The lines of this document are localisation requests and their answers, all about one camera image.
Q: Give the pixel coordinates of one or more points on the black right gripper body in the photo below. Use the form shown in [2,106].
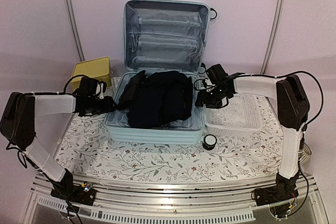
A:
[213,99]

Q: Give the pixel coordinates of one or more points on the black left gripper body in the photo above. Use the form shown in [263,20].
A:
[103,108]

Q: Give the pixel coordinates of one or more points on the white plastic mesh basket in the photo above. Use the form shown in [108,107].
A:
[242,116]

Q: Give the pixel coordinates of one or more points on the dark navy garment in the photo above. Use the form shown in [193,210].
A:
[157,100]

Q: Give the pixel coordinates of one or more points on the light blue hard-shell suitcase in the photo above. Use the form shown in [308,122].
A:
[160,36]

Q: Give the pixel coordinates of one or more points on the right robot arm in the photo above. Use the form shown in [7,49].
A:
[288,94]

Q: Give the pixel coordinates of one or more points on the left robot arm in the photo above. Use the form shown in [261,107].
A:
[19,119]

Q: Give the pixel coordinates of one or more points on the yellow white drawer organizer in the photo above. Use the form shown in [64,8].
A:
[98,68]

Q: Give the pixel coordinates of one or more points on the floral white tablecloth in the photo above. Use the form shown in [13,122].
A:
[88,150]

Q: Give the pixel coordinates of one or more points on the striped woven cup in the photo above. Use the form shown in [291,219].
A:
[305,154]

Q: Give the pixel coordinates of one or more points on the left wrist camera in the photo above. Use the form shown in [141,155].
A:
[101,87]

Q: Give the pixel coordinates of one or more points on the aluminium front rail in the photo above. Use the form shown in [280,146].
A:
[146,202]

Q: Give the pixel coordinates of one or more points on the right wall aluminium post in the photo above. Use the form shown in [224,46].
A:
[272,36]

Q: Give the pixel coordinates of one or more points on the wall aluminium post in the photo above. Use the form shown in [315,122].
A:
[74,29]
[272,36]

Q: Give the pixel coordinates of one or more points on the left wall aluminium post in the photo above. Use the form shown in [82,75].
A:
[74,29]

